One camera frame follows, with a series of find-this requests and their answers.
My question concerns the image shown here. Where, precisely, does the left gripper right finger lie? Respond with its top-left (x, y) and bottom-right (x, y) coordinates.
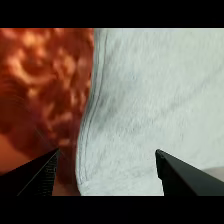
top-left (154, 148), bottom-right (224, 197)

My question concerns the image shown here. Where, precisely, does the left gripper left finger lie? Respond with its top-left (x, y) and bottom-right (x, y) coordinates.
top-left (0, 147), bottom-right (61, 197)

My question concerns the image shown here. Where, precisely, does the light grey garment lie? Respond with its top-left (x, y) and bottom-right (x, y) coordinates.
top-left (75, 27), bottom-right (224, 197)

